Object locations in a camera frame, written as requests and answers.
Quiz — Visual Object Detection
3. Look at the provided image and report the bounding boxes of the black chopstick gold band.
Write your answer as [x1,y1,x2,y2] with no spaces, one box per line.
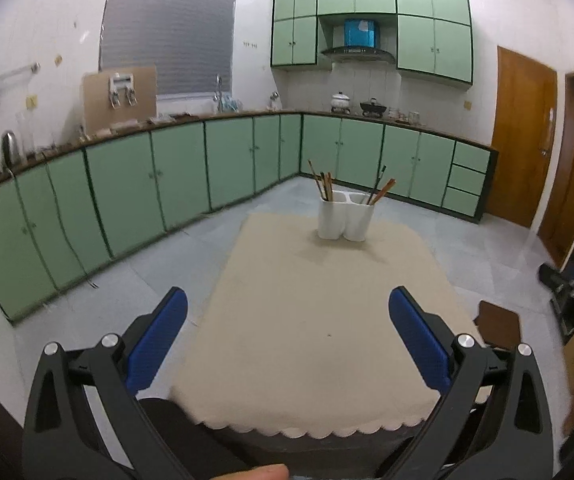
[365,165,387,206]

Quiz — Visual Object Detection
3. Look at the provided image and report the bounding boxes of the light wooden chopstick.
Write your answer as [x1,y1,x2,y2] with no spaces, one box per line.
[320,172,334,202]

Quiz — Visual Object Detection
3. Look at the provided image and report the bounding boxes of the green lower kitchen cabinets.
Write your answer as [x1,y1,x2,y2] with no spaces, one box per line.
[0,112,498,322]

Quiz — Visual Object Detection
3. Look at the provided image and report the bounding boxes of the chrome kitchen faucet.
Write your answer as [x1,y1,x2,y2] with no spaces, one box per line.
[213,74,223,114]

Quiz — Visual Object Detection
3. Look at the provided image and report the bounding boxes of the person's left hand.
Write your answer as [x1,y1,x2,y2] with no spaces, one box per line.
[212,464,290,480]

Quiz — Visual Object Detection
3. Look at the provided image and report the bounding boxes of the brown wooden chair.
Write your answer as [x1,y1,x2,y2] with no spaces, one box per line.
[473,300,522,350]

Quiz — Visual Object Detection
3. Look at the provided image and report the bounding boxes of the brown wooden door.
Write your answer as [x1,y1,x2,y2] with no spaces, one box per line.
[486,47,557,228]

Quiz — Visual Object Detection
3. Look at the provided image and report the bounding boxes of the wooden chopstick in holder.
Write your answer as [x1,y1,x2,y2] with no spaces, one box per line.
[369,178,396,206]

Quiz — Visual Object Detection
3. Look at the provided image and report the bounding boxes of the beige tablecloth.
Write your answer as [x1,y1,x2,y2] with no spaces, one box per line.
[171,214,476,438]

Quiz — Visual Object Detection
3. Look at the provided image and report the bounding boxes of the white two-compartment utensil holder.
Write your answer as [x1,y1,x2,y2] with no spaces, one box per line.
[317,191,375,243]

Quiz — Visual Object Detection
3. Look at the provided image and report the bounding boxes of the black wok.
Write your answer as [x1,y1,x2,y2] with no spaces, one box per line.
[360,98,388,118]

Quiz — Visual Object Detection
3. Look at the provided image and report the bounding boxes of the steel electric kettle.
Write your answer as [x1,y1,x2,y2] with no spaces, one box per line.
[0,130,20,168]

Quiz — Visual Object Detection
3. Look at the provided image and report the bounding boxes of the white cooking pot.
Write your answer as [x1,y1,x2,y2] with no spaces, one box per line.
[330,92,351,114]

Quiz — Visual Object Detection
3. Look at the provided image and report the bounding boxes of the range hood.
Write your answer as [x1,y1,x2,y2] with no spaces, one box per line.
[318,15,398,65]

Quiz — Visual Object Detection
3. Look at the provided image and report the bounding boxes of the grey window blind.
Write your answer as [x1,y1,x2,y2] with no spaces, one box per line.
[99,0,236,96]

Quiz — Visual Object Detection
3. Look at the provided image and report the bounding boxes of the green upper wall cabinets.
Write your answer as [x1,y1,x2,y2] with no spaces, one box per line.
[270,0,474,87]

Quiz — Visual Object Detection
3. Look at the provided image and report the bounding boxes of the wall towel rail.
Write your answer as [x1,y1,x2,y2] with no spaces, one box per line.
[0,62,40,82]

